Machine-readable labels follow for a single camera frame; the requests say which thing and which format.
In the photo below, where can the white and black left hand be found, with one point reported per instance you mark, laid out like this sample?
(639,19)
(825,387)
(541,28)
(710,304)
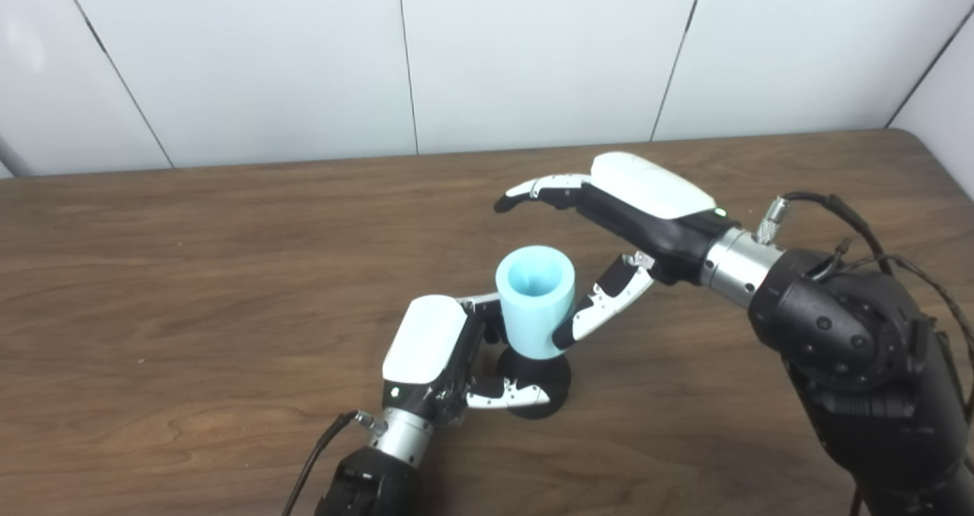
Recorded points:
(422,341)

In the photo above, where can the white and black right hand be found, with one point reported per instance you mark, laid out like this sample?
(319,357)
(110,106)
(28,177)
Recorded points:
(647,185)

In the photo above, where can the light blue cylinder cup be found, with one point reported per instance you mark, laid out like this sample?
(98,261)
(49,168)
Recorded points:
(533,318)

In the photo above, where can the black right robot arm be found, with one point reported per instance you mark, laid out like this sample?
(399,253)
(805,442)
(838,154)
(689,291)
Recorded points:
(852,333)

